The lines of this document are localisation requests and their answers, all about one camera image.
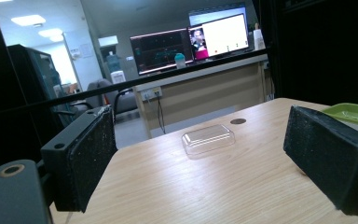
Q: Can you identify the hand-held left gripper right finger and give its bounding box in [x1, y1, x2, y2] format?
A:
[282, 105, 358, 217]

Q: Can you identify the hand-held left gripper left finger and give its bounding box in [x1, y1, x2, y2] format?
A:
[40, 105, 118, 214]

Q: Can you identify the green plastic tray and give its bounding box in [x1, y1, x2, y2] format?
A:
[321, 103, 358, 139]

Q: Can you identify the clear plastic lid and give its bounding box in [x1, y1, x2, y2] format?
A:
[181, 124, 236, 156]

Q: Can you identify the grey armchair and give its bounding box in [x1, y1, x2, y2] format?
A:
[69, 77, 139, 118]

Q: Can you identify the black cabinet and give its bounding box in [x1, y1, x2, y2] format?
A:
[7, 44, 76, 129]

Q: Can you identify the white power strip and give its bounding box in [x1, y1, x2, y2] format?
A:
[140, 86, 163, 102]

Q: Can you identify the water dispenser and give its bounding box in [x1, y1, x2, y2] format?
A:
[105, 50, 127, 85]

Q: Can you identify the black curtain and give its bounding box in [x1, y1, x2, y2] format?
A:
[251, 0, 358, 107]

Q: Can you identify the dark computer monitor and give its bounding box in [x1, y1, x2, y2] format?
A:
[129, 27, 195, 76]

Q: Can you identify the white bottle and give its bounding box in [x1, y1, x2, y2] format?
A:
[253, 22, 267, 51]

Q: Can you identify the teal cap bottle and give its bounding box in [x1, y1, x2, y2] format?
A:
[173, 52, 187, 70]

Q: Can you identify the beige office desk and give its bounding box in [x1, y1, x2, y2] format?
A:
[132, 53, 275, 140]

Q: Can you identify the bright computer monitor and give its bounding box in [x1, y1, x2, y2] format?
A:
[187, 12, 250, 62]

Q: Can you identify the black power cable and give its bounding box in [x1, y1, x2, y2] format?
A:
[156, 94, 167, 135]

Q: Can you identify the black horizontal frame bar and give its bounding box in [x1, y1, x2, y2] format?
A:
[0, 46, 271, 118]

